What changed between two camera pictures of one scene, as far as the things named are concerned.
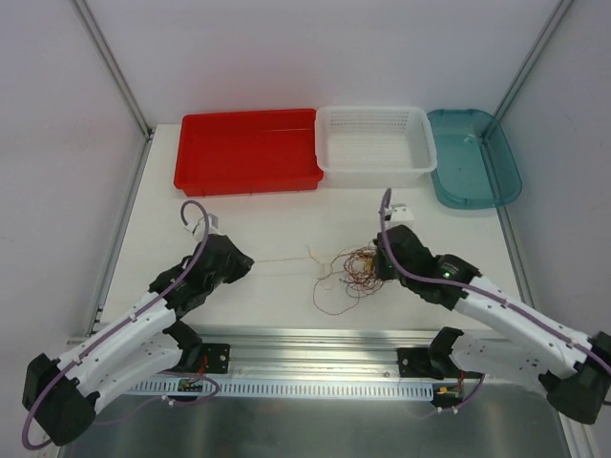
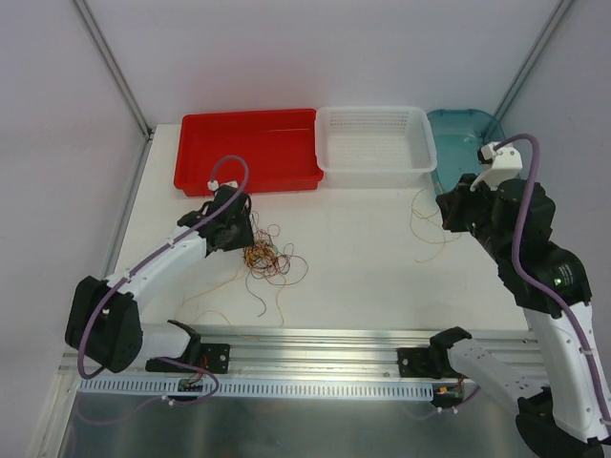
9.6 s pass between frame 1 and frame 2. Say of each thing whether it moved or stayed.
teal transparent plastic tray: stayed
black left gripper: moved
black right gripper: moved
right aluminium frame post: stayed
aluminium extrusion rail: stayed
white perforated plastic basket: stayed
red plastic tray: stayed
